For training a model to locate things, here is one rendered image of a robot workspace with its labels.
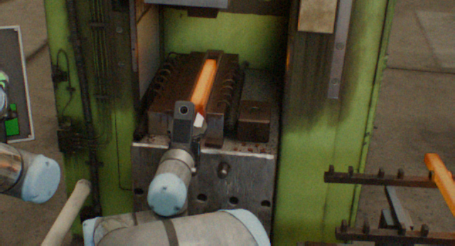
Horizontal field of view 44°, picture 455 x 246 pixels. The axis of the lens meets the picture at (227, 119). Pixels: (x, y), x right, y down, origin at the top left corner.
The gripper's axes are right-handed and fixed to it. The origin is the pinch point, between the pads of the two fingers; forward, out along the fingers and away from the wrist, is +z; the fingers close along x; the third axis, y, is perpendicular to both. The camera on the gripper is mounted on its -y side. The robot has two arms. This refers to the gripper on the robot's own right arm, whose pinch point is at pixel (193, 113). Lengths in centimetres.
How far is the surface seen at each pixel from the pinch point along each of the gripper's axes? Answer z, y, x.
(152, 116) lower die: 2.6, 3.5, -11.1
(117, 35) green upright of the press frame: 17.0, -13.1, -23.5
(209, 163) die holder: -3.3, 12.6, 4.9
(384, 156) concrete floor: 156, 99, 84
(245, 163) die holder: -3.3, 11.7, 14.2
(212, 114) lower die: 2.6, 1.4, 4.6
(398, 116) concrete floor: 207, 99, 100
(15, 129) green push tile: -13.4, 1.1, -40.6
